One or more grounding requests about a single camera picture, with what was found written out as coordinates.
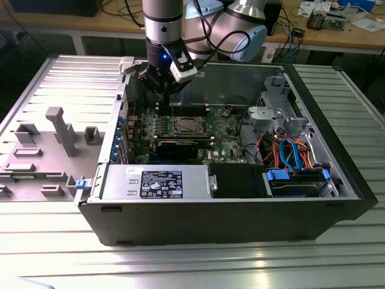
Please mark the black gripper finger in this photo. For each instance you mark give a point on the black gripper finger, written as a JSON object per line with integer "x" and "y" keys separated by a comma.
{"x": 152, "y": 82}
{"x": 176, "y": 87}

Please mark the silver CPU plate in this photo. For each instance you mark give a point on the silver CPU plate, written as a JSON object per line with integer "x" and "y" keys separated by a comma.
{"x": 188, "y": 124}

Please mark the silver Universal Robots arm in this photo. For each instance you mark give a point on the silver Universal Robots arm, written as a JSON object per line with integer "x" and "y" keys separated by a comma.
{"x": 162, "y": 18}

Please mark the black RAM slot row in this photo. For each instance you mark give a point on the black RAM slot row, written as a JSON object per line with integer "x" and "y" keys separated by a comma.
{"x": 180, "y": 136}
{"x": 186, "y": 110}

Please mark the blue expansion slot retainers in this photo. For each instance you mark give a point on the blue expansion slot retainers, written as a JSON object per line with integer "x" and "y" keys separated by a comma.
{"x": 118, "y": 132}

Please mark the beige plastic case latch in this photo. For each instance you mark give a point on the beige plastic case latch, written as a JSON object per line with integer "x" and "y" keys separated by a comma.
{"x": 126, "y": 64}

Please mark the wooden desk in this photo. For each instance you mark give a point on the wooden desk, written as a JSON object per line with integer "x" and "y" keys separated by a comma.
{"x": 114, "y": 25}

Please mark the green motherboard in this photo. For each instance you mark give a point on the green motherboard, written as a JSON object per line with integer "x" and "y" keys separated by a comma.
{"x": 222, "y": 141}

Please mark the metal drive cage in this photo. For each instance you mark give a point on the metal drive cage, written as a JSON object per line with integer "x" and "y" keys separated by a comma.
{"x": 264, "y": 116}

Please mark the black rating label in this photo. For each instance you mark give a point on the black rating label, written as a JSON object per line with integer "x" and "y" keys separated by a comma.
{"x": 162, "y": 184}

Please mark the silver power supply unit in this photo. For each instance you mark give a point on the silver power supply unit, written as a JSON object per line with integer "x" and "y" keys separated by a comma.
{"x": 120, "y": 183}

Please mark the black plastic shroud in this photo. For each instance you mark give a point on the black plastic shroud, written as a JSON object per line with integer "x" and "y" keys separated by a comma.
{"x": 237, "y": 180}

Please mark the large black case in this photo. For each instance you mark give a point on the large black case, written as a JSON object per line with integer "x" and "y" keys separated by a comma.
{"x": 54, "y": 7}

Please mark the black tower box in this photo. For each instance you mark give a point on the black tower box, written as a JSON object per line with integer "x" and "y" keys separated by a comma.
{"x": 276, "y": 18}

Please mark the blue case latch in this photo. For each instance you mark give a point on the blue case latch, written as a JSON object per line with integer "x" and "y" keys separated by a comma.
{"x": 82, "y": 184}

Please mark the small black box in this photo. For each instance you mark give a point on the small black box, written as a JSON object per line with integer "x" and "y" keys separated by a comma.
{"x": 299, "y": 32}

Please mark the grey parts rack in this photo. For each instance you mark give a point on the grey parts rack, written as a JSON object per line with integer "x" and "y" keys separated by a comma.
{"x": 45, "y": 168}

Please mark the black open PC case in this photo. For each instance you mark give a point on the black open PC case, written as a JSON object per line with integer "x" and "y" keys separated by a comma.
{"x": 210, "y": 222}

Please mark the metal heat sink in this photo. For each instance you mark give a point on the metal heat sink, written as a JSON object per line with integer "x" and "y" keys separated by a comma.
{"x": 316, "y": 19}

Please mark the hard disk in blue carrier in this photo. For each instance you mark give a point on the hard disk in blue carrier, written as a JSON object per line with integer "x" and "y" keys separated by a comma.
{"x": 294, "y": 188}

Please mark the blue cardboard box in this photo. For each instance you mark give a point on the blue cardboard box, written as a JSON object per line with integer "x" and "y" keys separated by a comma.
{"x": 358, "y": 3}

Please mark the pale blue rounded object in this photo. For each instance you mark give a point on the pale blue rounded object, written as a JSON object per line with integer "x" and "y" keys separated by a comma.
{"x": 33, "y": 284}

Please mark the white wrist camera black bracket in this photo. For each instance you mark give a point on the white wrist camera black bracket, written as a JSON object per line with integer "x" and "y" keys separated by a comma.
{"x": 183, "y": 70}

